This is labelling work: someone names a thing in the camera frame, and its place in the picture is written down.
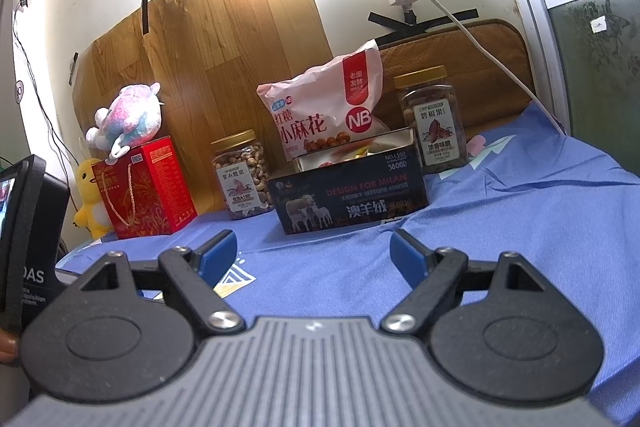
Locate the blue printed blanket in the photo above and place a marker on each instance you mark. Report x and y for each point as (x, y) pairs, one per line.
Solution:
(500, 217)

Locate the person's left hand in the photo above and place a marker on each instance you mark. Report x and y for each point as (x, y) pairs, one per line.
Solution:
(6, 347)

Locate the large pink snack bag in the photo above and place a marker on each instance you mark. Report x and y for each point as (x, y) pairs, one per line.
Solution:
(320, 107)

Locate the cashew jar with gold lid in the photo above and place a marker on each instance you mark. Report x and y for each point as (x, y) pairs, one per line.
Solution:
(242, 182)

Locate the yellow duck plush toy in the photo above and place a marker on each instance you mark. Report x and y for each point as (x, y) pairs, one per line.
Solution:
(90, 202)

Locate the long black tape strip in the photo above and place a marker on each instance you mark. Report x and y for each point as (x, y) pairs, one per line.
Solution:
(435, 18)

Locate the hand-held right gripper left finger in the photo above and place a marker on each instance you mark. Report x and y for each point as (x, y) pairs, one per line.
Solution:
(217, 257)

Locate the red gift bag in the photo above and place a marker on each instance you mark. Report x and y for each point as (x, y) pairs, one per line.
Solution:
(150, 192)

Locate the pecan jar with gold lid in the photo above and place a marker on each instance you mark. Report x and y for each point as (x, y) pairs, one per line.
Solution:
(435, 127)

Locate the pink and blue plush toy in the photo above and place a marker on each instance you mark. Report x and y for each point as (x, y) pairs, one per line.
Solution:
(130, 112)

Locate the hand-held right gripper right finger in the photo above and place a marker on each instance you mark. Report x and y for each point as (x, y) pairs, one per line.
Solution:
(407, 257)

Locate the wooden board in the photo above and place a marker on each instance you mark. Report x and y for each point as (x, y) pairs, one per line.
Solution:
(225, 57)

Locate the frosted glass sliding door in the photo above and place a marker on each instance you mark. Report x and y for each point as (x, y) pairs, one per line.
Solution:
(590, 57)

